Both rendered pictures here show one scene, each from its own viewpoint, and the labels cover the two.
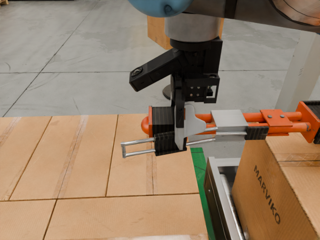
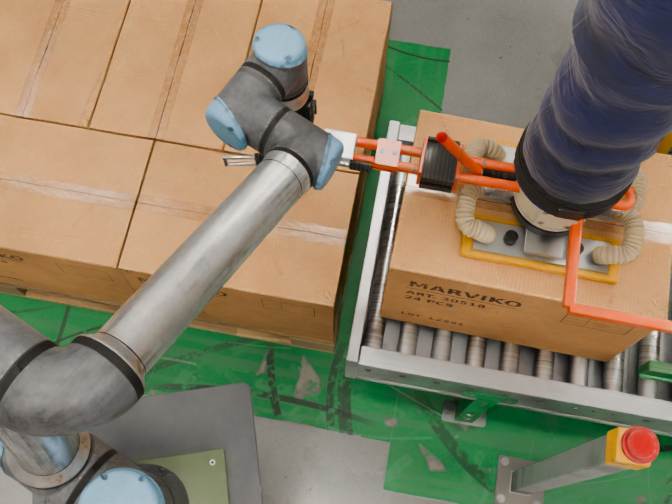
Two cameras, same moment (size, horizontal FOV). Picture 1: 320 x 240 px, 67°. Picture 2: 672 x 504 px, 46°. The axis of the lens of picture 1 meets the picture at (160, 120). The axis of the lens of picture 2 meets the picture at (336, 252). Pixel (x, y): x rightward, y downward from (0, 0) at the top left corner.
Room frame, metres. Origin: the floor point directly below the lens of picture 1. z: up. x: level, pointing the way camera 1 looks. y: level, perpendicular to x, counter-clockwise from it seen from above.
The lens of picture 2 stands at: (-0.34, -0.32, 2.57)
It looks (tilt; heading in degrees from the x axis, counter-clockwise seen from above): 70 degrees down; 13
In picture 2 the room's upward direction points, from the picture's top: straight up
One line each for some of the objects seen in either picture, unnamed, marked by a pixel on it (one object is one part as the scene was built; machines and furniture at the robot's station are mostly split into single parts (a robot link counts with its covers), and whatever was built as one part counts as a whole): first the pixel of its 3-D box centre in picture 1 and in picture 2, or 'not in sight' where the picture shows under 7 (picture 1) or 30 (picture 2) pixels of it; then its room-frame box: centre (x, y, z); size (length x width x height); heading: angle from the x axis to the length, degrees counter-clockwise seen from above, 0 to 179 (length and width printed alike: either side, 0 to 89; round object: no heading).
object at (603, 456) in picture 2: not in sight; (564, 469); (-0.03, -0.85, 0.50); 0.07 x 0.07 x 1.00; 3
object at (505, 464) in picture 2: not in sight; (521, 483); (-0.03, -0.85, 0.01); 0.15 x 0.15 x 0.03; 3
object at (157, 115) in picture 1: (167, 123); not in sight; (0.43, -0.02, 1.08); 0.08 x 0.07 x 0.05; 92
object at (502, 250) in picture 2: not in sight; (541, 245); (0.35, -0.62, 0.97); 0.34 x 0.10 x 0.05; 92
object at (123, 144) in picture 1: (197, 141); (297, 164); (0.37, -0.08, 1.08); 0.31 x 0.03 x 0.05; 105
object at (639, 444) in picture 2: not in sight; (638, 445); (-0.03, -0.85, 1.02); 0.07 x 0.07 x 0.04
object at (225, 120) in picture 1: (227, 125); (338, 148); (0.43, -0.15, 1.07); 0.07 x 0.07 x 0.04; 2
